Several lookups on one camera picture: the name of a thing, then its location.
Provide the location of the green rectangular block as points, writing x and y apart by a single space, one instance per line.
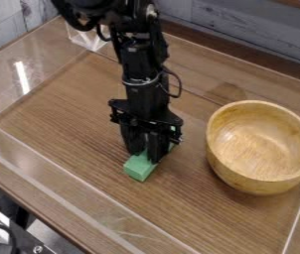
138 167

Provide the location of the clear acrylic tray wall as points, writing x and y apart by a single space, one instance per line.
62 153

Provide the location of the black metal clamp base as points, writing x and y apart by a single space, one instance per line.
28 244

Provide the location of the brown wooden bowl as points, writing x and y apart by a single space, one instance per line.
253 146

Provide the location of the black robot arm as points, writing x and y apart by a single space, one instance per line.
129 24

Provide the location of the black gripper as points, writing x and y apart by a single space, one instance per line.
144 112

